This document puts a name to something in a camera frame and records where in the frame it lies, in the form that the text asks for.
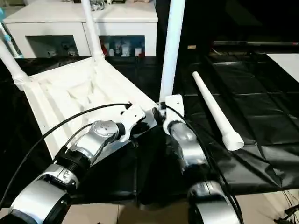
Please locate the small grey object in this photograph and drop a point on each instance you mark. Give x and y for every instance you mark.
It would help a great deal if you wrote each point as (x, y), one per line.
(96, 4)

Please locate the white plastic table top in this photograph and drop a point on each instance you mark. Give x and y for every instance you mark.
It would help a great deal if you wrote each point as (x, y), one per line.
(70, 93)

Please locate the white plastic table leg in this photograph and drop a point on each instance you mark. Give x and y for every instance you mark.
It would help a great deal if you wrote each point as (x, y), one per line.
(215, 112)
(11, 60)
(172, 51)
(92, 28)

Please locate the black metal rail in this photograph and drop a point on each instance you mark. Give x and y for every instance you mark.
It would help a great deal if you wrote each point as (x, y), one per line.
(257, 43)

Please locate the white flat board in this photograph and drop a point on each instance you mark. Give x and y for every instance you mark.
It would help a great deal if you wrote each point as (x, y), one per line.
(286, 65)

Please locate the black plastic mat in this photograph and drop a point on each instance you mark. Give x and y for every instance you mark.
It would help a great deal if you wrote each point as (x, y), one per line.
(261, 121)

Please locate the white cabinet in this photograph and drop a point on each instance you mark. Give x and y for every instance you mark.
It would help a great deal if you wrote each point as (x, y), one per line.
(46, 21)

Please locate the small tan tag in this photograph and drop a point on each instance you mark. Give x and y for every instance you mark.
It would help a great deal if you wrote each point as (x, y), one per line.
(191, 46)

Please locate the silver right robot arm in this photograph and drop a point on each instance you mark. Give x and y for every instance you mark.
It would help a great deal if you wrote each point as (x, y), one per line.
(191, 149)

